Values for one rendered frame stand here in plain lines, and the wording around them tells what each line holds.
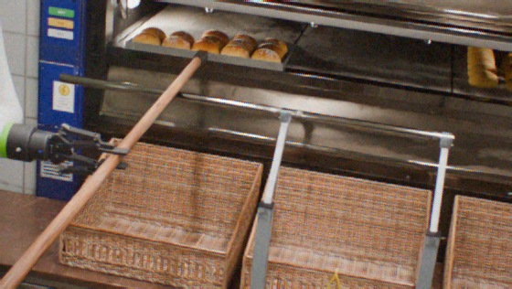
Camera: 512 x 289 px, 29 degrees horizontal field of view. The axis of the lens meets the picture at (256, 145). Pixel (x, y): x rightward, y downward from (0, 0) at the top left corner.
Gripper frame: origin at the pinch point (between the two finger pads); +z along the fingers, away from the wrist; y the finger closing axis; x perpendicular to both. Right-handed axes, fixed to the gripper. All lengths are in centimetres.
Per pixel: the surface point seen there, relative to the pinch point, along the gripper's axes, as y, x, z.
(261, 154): 32, -99, 25
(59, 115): 29, -98, -48
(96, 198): 52, -82, -29
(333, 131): 19, -98, 48
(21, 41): 5, -101, -64
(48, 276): 63, -45, -32
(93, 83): 3, -63, -25
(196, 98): 3, -62, 7
